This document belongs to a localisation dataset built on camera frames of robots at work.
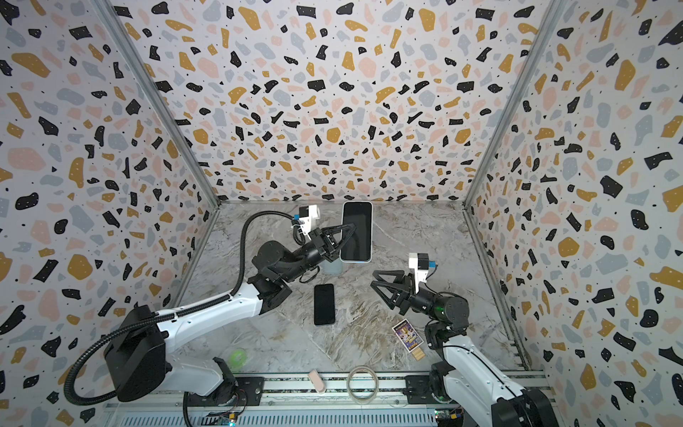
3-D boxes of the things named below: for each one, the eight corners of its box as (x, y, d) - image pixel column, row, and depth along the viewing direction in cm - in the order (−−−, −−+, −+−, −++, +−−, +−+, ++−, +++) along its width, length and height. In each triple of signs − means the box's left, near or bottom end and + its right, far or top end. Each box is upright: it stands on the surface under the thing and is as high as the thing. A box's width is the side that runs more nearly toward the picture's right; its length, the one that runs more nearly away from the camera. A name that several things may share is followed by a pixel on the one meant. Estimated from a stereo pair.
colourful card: (409, 353, 83) (410, 351, 81) (392, 329, 88) (393, 326, 86) (422, 343, 85) (423, 341, 83) (404, 320, 89) (405, 318, 88)
